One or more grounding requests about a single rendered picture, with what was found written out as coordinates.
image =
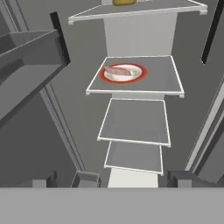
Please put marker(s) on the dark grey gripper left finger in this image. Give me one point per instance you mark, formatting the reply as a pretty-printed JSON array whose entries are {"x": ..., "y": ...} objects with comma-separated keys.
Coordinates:
[{"x": 51, "y": 180}]

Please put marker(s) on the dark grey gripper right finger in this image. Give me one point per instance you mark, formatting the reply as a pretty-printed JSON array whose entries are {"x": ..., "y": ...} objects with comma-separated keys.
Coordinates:
[{"x": 172, "y": 180}]

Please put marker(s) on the small grey fridge drawer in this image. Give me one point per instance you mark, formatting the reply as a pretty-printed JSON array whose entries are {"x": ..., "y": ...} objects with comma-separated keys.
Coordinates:
[{"x": 86, "y": 180}]

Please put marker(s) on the glass fridge shelf white rim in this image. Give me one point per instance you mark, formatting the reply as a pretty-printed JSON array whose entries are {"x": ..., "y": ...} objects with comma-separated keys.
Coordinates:
[
  {"x": 134, "y": 122},
  {"x": 163, "y": 78},
  {"x": 140, "y": 8},
  {"x": 134, "y": 157}
]

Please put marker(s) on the grey fridge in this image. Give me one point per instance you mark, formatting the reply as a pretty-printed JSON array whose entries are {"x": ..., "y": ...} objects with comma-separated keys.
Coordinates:
[{"x": 84, "y": 110}]

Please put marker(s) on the grey fridge door with bin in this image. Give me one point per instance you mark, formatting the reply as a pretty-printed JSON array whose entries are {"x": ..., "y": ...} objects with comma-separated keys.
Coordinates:
[{"x": 26, "y": 87}]

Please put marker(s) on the pink raw steak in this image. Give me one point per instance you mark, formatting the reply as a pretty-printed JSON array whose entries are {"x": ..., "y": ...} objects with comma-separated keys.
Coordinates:
[{"x": 119, "y": 71}]

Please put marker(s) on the red rimmed white plate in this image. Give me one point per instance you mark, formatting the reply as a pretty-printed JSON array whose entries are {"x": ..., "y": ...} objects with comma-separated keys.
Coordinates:
[{"x": 122, "y": 81}]

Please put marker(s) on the yellow jar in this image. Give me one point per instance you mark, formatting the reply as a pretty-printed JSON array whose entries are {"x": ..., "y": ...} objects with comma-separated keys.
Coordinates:
[{"x": 124, "y": 2}]

